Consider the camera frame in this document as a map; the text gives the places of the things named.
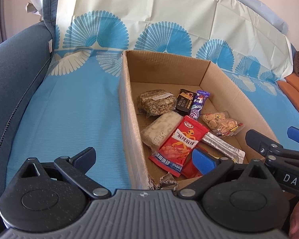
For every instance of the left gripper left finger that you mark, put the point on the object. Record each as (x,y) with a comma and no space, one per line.
(74,171)

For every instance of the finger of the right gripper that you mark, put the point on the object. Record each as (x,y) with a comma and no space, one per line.
(259,142)
(293,133)

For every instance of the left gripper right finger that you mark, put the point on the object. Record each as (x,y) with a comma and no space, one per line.
(212,171)

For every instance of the silver stick sachet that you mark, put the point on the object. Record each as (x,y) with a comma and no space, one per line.
(237,155)

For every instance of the red spicy snack packet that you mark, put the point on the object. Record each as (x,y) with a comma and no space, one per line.
(172,154)

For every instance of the clear bag of cookies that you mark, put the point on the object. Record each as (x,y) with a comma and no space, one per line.
(221,124)

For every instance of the white nougat bar packet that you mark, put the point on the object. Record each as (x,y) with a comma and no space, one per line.
(158,131)

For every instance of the purple milk candy packet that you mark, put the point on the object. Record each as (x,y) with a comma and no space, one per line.
(198,103)

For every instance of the dark brown cracker packet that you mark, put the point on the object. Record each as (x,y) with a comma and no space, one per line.
(184,102)

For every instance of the clear-wrapped nut brittle block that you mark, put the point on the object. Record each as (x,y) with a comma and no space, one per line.
(156,102)

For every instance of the small red-end cake bar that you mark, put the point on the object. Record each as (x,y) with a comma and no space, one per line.
(189,170)

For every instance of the blue fan-pattern sofa cover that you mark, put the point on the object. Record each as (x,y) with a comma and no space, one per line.
(107,52)

